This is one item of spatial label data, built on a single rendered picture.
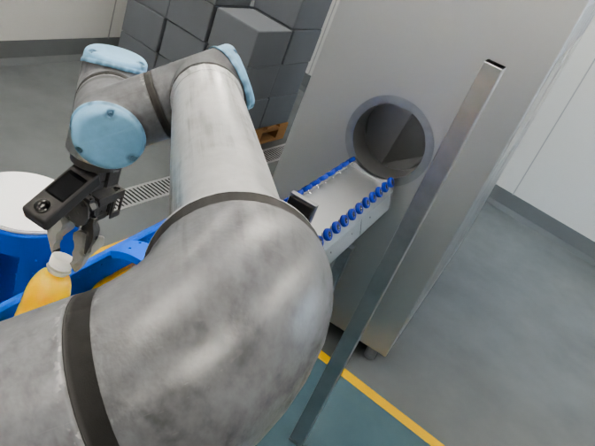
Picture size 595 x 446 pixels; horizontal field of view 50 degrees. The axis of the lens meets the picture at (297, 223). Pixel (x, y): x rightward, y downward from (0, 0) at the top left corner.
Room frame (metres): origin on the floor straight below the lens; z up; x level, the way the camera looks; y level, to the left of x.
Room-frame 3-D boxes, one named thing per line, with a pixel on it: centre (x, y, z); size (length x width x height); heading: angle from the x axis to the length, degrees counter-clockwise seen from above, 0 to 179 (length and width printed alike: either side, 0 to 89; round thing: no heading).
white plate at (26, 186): (1.36, 0.67, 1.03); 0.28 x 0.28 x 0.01
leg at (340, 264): (2.54, -0.26, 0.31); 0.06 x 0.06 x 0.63; 73
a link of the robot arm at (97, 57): (0.86, 0.33, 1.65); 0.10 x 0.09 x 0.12; 25
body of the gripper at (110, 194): (0.87, 0.33, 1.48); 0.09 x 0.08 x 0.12; 163
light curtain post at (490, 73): (1.95, -0.35, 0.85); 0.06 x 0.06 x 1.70; 73
